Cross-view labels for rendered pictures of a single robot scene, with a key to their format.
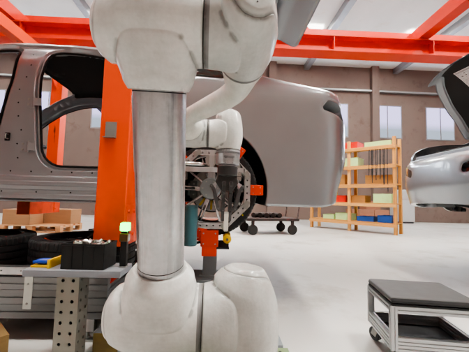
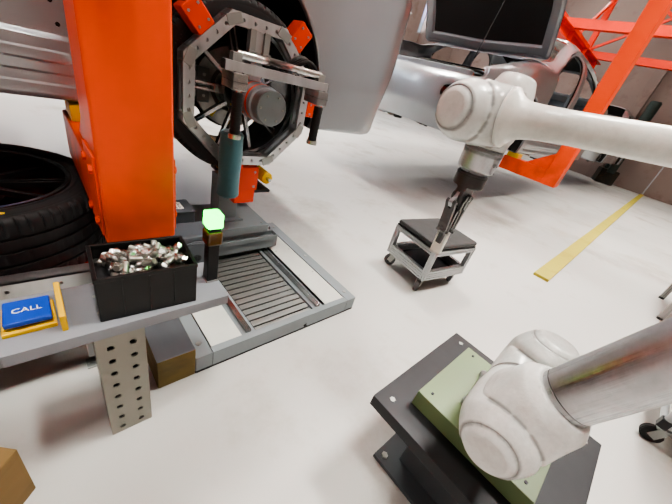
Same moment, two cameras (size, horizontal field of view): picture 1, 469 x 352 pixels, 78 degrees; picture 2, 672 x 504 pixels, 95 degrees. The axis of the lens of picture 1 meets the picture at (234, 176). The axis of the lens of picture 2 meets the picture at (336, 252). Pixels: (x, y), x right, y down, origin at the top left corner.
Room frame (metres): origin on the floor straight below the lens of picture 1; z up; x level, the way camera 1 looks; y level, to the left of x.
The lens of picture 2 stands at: (0.72, 0.79, 1.03)
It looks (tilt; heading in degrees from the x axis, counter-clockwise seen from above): 29 degrees down; 313
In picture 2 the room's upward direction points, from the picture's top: 16 degrees clockwise
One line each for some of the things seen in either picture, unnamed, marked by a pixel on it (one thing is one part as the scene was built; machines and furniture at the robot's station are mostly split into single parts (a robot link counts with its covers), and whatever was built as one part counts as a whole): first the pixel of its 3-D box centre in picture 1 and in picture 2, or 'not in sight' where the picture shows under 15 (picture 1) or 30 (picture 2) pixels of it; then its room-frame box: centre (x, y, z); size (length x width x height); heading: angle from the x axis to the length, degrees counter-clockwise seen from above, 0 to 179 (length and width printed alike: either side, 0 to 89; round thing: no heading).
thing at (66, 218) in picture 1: (43, 219); not in sight; (6.33, 4.10, 0.23); 1.27 x 0.87 x 0.46; 87
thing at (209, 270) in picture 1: (209, 261); (223, 199); (2.19, 0.17, 0.32); 0.40 x 0.30 x 0.28; 92
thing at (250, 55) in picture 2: (196, 160); (246, 44); (1.89, 0.25, 1.03); 0.19 x 0.18 x 0.11; 2
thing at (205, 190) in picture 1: (210, 188); (258, 102); (1.95, 0.16, 0.85); 0.21 x 0.14 x 0.14; 2
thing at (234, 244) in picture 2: not in sight; (221, 230); (2.19, 0.17, 0.13); 0.50 x 0.36 x 0.10; 92
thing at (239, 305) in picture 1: (241, 311); (533, 372); (0.72, -0.02, 0.52); 0.18 x 0.16 x 0.22; 95
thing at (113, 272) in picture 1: (80, 269); (128, 302); (1.41, 0.72, 0.44); 0.43 x 0.17 x 0.03; 92
